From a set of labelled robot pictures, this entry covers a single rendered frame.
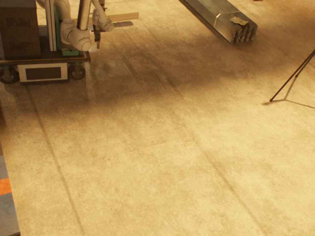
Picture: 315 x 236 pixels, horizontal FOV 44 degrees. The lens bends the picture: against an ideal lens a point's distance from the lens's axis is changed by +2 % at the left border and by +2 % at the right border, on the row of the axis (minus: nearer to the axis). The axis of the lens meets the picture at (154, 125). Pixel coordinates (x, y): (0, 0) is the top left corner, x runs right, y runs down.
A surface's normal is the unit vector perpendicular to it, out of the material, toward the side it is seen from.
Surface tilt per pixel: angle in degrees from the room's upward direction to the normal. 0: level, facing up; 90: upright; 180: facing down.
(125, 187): 0
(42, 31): 0
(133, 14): 90
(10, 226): 0
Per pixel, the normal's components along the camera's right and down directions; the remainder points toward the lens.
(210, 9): -0.54, -0.36
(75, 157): 0.12, -0.73
